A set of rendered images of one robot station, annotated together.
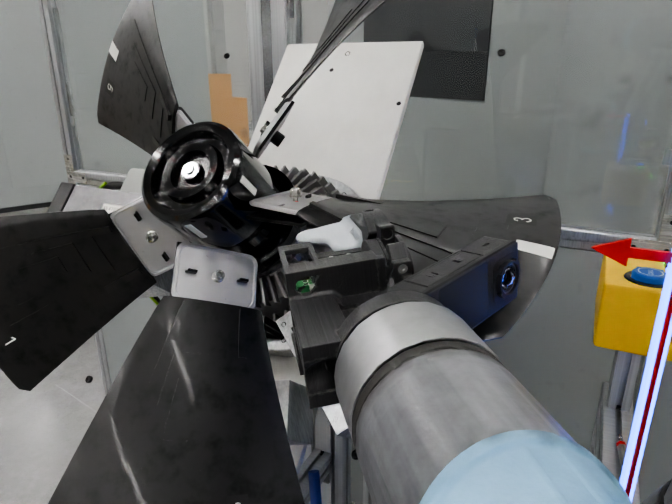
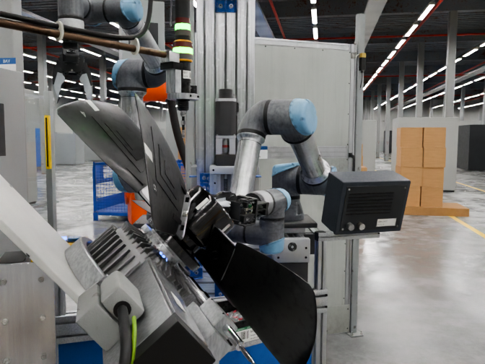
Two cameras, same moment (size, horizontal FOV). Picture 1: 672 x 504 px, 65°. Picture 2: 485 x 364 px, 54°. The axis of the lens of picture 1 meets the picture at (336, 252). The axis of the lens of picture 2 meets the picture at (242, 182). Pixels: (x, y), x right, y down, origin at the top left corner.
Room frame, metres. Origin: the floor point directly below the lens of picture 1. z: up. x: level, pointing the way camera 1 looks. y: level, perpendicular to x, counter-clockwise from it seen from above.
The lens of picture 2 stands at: (1.18, 0.91, 1.36)
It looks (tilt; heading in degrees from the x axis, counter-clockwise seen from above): 5 degrees down; 226
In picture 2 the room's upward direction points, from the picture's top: straight up
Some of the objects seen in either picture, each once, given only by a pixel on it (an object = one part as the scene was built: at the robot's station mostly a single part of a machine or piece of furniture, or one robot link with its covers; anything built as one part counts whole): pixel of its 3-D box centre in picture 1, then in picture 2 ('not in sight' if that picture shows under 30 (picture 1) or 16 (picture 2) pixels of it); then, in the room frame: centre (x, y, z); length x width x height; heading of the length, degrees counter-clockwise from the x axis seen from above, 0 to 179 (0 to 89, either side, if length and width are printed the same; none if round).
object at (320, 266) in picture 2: not in sight; (320, 260); (-0.09, -0.05, 0.96); 0.03 x 0.03 x 0.20; 64
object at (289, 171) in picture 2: not in sight; (287, 178); (-0.29, -0.36, 1.20); 0.13 x 0.12 x 0.14; 112
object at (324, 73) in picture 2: not in sight; (278, 180); (-1.10, -1.16, 1.10); 1.21 x 0.06 x 2.20; 154
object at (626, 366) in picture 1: (625, 367); (59, 293); (0.65, -0.41, 0.92); 0.03 x 0.03 x 0.12; 64
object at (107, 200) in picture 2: not in sight; (131, 188); (-3.13, -6.46, 0.49); 1.27 x 0.88 x 0.98; 37
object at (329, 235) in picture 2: not in sight; (347, 234); (-0.19, 0.00, 1.04); 0.24 x 0.03 x 0.03; 154
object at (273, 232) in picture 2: not in sight; (266, 234); (0.15, -0.07, 1.08); 0.11 x 0.08 x 0.11; 112
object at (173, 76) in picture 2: not in sight; (180, 76); (0.55, 0.04, 1.50); 0.09 x 0.07 x 0.10; 9
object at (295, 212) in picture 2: not in sight; (285, 206); (-0.28, -0.37, 1.09); 0.15 x 0.15 x 0.10
